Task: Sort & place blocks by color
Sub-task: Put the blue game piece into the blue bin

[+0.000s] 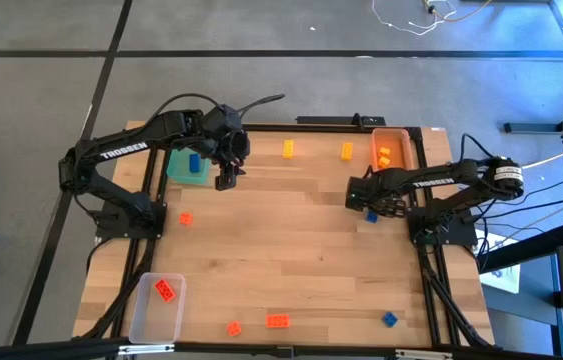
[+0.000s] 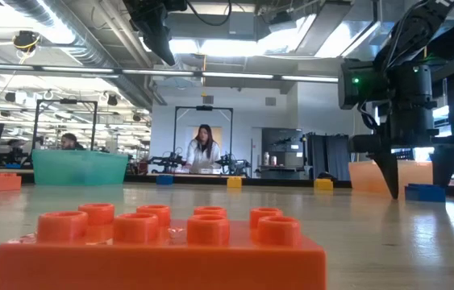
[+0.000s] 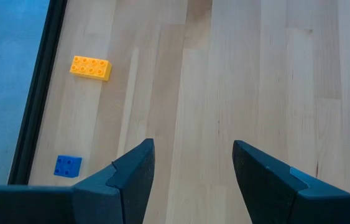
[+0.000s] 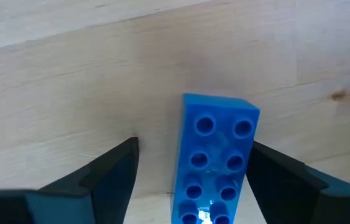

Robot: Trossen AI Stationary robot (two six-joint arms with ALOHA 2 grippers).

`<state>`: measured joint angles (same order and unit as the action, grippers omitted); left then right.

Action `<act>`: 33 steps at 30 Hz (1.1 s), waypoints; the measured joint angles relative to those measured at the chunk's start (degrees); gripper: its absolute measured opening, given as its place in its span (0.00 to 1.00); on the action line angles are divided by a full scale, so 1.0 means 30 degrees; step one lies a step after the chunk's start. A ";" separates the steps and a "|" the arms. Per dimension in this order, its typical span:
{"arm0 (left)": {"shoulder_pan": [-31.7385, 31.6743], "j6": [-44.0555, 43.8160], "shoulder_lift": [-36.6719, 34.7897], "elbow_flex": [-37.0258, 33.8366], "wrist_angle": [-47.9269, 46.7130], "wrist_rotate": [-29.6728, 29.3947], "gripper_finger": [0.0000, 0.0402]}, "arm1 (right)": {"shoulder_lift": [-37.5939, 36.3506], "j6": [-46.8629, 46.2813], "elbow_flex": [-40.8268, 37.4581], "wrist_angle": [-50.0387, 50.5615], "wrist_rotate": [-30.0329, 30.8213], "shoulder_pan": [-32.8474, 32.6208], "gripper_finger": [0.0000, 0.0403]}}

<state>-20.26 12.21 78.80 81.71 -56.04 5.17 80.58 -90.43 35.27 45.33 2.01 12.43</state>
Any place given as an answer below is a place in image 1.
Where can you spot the orange four-stud toy brick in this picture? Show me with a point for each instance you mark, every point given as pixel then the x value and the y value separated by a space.
pixel 186 218
pixel 233 328

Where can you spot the orange eight-stud toy brick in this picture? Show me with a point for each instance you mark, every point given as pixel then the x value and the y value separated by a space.
pixel 278 321
pixel 165 290

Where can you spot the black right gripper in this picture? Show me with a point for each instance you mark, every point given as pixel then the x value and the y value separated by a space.
pixel 361 192

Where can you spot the black crossbeam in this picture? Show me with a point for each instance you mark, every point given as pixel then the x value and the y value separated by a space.
pixel 36 350

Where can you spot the blue four-stud toy brick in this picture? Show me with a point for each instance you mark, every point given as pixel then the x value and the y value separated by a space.
pixel 389 319
pixel 372 217

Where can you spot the yellow eight-stud toy brick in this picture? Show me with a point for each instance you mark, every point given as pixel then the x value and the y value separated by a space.
pixel 288 149
pixel 346 151

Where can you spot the teal plastic bin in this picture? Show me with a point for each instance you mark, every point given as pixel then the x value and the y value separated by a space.
pixel 178 172

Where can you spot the silver beam bracket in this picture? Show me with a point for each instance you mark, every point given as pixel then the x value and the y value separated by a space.
pixel 146 349
pixel 423 355

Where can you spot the black diagonal leg bar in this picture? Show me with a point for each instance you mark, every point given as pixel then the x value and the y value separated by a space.
pixel 526 247

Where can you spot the white paper sheet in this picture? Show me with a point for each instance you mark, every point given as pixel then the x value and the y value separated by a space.
pixel 506 280

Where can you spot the black floor bar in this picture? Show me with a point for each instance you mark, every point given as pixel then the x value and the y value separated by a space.
pixel 536 127

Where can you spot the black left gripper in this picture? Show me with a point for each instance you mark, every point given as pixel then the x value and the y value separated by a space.
pixel 226 135

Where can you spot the blue eight-stud toy brick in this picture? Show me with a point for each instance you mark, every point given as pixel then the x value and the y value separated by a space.
pixel 194 163

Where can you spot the yellow bricks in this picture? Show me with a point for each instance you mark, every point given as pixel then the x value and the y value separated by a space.
pixel 383 162

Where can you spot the black table frame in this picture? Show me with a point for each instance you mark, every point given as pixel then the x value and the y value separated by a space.
pixel 429 295

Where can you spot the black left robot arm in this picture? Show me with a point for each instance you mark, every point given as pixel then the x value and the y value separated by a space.
pixel 121 150

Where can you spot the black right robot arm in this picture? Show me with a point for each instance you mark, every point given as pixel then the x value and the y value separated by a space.
pixel 431 182

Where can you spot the yellow four-stud toy brick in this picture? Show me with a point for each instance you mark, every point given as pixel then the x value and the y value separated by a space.
pixel 384 151

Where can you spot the clear plastic bin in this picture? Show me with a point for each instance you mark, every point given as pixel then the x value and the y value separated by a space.
pixel 153 320

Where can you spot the orange translucent plastic bin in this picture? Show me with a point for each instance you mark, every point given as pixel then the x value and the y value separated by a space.
pixel 401 150

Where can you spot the black bracket bar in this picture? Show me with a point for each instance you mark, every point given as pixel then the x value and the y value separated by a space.
pixel 331 120

